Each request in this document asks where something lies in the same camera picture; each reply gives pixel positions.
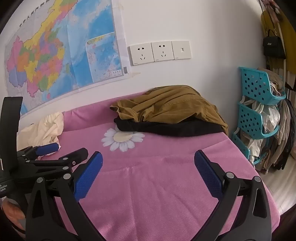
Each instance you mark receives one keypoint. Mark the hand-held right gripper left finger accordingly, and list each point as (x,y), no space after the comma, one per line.
(89,177)

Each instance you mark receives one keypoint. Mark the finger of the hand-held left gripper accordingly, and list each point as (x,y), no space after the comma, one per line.
(47,148)
(69,157)

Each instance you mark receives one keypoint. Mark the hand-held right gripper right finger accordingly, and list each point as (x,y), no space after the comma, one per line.
(208,177)

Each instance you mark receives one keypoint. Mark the cream garment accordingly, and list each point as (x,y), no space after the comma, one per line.
(44,129)

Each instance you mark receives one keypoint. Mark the brown jacket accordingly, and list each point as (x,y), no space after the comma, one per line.
(166,104)

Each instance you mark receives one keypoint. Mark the beige and black hanging clothes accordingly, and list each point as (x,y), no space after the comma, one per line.
(285,139)

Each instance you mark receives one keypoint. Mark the beige clothes bundle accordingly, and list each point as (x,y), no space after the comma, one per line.
(276,82)

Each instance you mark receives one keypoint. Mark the person's left hand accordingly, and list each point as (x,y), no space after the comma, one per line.
(13,211)

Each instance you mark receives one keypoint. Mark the pink daisy print bed sheet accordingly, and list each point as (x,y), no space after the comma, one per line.
(150,190)

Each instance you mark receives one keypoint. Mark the black garment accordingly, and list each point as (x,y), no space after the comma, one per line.
(173,128)

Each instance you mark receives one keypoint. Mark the clear plastic bag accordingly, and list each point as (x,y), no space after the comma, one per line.
(271,117)

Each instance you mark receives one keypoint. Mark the blue plastic basket rack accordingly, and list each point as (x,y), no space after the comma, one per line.
(251,81)

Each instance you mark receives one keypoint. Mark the black handbag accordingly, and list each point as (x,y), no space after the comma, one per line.
(274,46)

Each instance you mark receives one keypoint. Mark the colourful wall map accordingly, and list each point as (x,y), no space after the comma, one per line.
(69,46)

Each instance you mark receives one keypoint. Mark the white wall socket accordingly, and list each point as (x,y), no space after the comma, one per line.
(162,51)
(141,54)

